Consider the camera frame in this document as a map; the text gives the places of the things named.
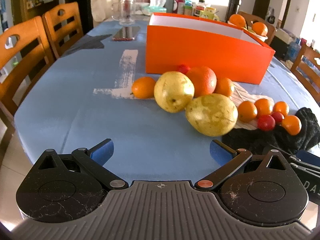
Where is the yellow pear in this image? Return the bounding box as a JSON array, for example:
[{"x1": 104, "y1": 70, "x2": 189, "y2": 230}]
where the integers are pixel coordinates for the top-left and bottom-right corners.
[
  {"x1": 185, "y1": 93, "x2": 238, "y2": 137},
  {"x1": 153, "y1": 71, "x2": 195, "y2": 113}
]

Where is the black knitted cloth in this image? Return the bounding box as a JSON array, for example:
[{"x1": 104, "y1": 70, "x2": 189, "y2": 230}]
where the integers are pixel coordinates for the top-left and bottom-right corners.
[{"x1": 222, "y1": 107, "x2": 319, "y2": 155}]

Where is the red cherry tomato right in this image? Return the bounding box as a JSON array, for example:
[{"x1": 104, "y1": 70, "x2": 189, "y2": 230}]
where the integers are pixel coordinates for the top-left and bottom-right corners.
[{"x1": 271, "y1": 112, "x2": 284, "y2": 125}]

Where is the red cherry tomato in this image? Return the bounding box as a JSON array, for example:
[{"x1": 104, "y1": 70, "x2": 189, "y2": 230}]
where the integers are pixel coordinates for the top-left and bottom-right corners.
[
  {"x1": 271, "y1": 112, "x2": 284, "y2": 125},
  {"x1": 257, "y1": 115, "x2": 276, "y2": 132}
]

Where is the red cherry tomato front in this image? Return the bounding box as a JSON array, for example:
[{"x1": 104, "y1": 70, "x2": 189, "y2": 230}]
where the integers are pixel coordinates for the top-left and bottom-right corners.
[{"x1": 257, "y1": 115, "x2": 276, "y2": 132}]

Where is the beige woven placemat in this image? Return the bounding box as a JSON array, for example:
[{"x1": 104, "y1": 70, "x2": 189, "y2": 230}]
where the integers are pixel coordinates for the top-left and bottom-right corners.
[{"x1": 229, "y1": 82, "x2": 274, "y2": 130}]

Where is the blue tablecloth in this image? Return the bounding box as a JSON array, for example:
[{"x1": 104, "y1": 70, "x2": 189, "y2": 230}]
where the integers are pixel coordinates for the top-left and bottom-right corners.
[{"x1": 13, "y1": 15, "x2": 320, "y2": 186}]

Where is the tangerine beside large orange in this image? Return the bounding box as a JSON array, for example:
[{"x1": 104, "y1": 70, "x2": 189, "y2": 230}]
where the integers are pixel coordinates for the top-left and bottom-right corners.
[{"x1": 214, "y1": 77, "x2": 234, "y2": 97}]

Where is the large orange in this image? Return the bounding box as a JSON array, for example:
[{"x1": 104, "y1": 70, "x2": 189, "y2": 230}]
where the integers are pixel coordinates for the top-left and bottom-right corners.
[{"x1": 186, "y1": 66, "x2": 217, "y2": 98}]

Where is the small tangerine far left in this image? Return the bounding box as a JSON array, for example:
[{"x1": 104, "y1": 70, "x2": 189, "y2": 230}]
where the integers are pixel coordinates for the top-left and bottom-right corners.
[{"x1": 131, "y1": 76, "x2": 156, "y2": 99}]

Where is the red tomato behind pear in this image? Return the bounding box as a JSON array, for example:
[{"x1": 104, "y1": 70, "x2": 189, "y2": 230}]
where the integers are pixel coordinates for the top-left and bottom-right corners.
[{"x1": 176, "y1": 64, "x2": 190, "y2": 75}]

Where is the wooden chair right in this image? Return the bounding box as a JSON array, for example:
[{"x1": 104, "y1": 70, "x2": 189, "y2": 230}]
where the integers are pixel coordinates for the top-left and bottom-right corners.
[{"x1": 290, "y1": 44, "x2": 320, "y2": 104}]

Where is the white fruit bowl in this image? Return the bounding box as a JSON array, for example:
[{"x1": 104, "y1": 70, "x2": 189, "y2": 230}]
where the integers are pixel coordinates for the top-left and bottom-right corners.
[{"x1": 242, "y1": 26, "x2": 268, "y2": 42}]

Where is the wooden chair near left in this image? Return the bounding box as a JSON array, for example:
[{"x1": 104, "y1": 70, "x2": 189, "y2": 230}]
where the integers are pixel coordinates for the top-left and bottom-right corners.
[{"x1": 0, "y1": 16, "x2": 54, "y2": 131}]

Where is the black smartphone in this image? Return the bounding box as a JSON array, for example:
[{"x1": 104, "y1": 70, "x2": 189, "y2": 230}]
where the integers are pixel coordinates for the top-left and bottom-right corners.
[{"x1": 112, "y1": 26, "x2": 140, "y2": 41}]

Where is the orange cardboard box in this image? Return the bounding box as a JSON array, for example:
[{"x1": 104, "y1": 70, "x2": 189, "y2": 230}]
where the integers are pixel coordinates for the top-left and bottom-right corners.
[{"x1": 145, "y1": 12, "x2": 275, "y2": 85}]

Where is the orange in bowl right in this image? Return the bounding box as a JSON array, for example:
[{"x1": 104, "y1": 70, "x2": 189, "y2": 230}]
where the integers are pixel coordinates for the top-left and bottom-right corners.
[{"x1": 252, "y1": 22, "x2": 268, "y2": 36}]

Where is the orange in bowl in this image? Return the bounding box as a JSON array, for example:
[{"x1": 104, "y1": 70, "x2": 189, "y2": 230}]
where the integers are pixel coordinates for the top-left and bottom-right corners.
[
  {"x1": 228, "y1": 14, "x2": 247, "y2": 28},
  {"x1": 252, "y1": 22, "x2": 268, "y2": 36}
]

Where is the orange in bowl left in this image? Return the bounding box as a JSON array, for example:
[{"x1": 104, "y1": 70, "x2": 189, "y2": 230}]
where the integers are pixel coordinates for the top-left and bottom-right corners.
[{"x1": 228, "y1": 14, "x2": 247, "y2": 28}]

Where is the clear glass jar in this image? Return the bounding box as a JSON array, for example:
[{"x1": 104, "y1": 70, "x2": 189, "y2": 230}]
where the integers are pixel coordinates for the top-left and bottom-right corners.
[{"x1": 112, "y1": 0, "x2": 136, "y2": 25}]

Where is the paper shopping bag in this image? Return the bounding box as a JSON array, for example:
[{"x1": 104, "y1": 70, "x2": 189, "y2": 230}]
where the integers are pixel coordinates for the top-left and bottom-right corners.
[{"x1": 90, "y1": 0, "x2": 121, "y2": 23}]

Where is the dark cap medicine bottle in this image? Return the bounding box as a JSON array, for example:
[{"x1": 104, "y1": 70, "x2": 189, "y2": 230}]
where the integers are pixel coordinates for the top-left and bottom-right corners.
[{"x1": 194, "y1": 0, "x2": 206, "y2": 17}]

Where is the black thermos bottle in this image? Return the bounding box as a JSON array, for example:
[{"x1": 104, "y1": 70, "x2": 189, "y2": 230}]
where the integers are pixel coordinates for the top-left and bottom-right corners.
[{"x1": 225, "y1": 0, "x2": 241, "y2": 23}]

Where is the red label jar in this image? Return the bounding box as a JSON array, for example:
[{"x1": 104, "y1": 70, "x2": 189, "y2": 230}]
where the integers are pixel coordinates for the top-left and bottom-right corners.
[{"x1": 172, "y1": 0, "x2": 185, "y2": 15}]

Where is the green tissue box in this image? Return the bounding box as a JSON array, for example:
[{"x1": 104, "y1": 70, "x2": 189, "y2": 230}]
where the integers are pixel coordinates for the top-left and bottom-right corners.
[{"x1": 142, "y1": 0, "x2": 167, "y2": 16}]

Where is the grey tall bottle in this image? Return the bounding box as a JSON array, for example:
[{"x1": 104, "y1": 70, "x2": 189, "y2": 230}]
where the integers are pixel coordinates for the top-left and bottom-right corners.
[{"x1": 165, "y1": 0, "x2": 174, "y2": 13}]

